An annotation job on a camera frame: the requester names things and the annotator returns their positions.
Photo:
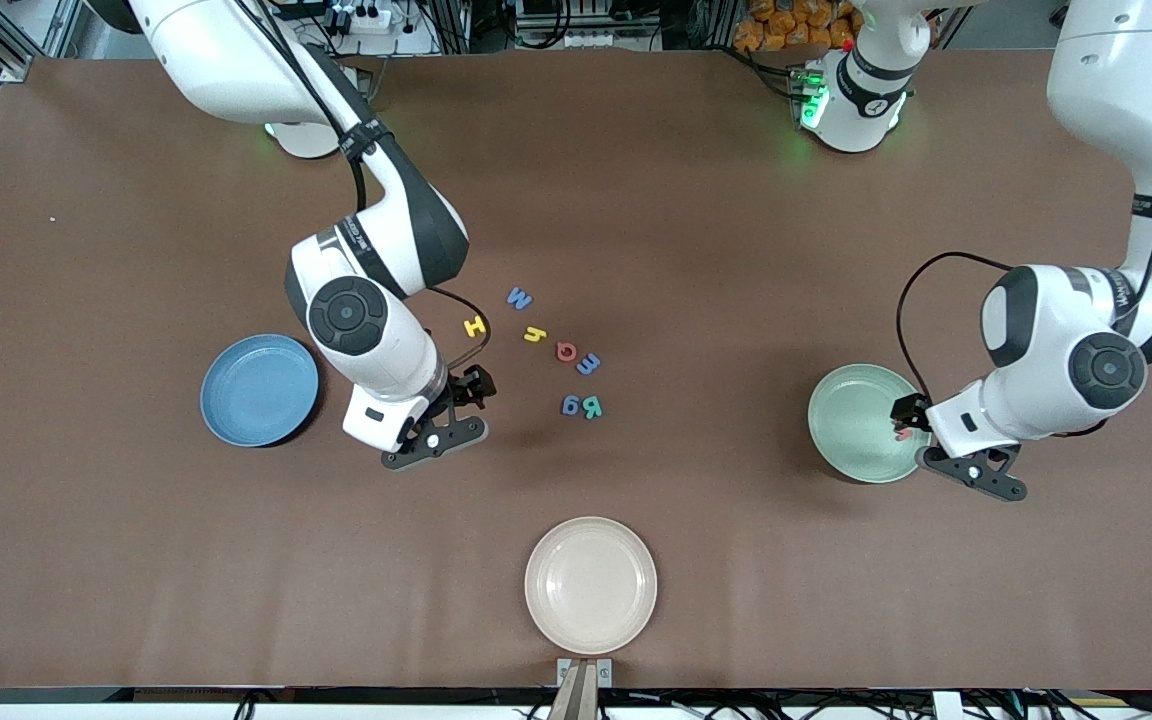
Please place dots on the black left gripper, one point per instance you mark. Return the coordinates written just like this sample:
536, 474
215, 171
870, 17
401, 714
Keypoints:
912, 411

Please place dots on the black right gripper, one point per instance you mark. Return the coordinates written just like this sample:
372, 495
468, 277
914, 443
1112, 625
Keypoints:
463, 386

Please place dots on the yellow uppercase foam letter H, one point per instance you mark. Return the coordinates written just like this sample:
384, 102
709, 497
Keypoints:
475, 326

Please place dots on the yellow lowercase foam letter h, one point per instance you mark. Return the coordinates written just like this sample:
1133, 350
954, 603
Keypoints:
534, 336

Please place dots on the pink foam letter Q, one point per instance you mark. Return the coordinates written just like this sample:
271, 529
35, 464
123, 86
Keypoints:
557, 350

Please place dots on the blue foam letter g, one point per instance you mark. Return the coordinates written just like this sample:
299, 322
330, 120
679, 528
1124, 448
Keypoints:
570, 408

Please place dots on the teal foam letter R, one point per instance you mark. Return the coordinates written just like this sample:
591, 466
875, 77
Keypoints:
593, 409

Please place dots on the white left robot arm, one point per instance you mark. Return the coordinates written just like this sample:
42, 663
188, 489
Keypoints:
1116, 80

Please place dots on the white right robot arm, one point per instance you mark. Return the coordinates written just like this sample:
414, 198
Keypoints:
236, 60

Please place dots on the green plate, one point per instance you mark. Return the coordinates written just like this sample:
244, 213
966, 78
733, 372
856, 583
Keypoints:
851, 425

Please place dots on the blue uppercase foam letter M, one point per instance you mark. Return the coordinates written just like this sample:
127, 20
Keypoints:
519, 299

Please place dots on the blue lowercase foam letter m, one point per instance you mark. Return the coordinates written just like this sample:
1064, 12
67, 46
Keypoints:
588, 364

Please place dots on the beige plate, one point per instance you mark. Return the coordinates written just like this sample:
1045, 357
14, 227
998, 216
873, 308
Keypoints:
591, 585

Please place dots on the blue plate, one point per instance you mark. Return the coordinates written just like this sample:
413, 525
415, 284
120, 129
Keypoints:
256, 395

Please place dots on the white power strip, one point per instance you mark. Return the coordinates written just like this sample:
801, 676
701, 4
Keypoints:
371, 18

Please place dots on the orange bag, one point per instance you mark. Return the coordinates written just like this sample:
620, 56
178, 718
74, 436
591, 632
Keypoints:
786, 25

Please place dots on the metal bracket plate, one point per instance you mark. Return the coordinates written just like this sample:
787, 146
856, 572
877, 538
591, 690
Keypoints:
563, 668

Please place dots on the tan metal post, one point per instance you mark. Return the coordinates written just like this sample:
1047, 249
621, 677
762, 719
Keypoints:
573, 700

